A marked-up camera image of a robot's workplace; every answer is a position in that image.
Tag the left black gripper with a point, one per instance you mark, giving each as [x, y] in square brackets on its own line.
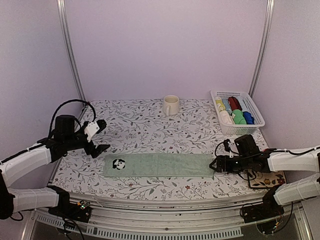
[90, 150]

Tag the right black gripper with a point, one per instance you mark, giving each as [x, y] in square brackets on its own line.
[226, 167]

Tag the cream white towel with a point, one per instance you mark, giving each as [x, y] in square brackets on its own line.
[226, 118]

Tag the mint green towel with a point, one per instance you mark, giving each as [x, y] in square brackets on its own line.
[158, 165]

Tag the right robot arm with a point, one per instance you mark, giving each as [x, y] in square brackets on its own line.
[271, 160]

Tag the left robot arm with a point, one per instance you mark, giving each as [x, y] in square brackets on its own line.
[66, 133]

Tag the floral square plate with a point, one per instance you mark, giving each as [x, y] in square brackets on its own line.
[258, 180]

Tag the green rolled towel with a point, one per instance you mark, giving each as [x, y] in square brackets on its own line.
[238, 117]

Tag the white plastic basket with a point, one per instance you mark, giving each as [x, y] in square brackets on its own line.
[247, 104]

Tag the floral table mat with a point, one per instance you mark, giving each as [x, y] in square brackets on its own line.
[139, 126]

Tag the red rolled towel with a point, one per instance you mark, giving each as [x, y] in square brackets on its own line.
[234, 103]

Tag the light blue rolled towel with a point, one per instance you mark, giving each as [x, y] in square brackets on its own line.
[227, 105]

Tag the yellow rolled towel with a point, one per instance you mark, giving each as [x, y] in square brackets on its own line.
[220, 105]

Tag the cream ceramic mug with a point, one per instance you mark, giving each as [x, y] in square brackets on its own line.
[171, 105]

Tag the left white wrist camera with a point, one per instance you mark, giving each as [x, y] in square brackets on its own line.
[93, 128]

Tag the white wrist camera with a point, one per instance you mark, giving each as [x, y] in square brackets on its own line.
[93, 128]
[226, 145]

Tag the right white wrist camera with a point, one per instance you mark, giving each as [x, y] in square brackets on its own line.
[226, 145]

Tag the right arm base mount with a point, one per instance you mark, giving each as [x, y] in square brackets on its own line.
[256, 212]

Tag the aluminium front rail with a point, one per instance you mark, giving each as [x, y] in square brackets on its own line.
[202, 219]

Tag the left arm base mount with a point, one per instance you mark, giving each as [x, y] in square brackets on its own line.
[80, 211]

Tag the left aluminium frame post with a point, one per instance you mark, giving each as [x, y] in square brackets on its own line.
[62, 13]

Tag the aluminium frame post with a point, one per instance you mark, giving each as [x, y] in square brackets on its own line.
[270, 4]
[62, 13]

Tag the right aluminium frame post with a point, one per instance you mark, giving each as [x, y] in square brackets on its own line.
[270, 4]

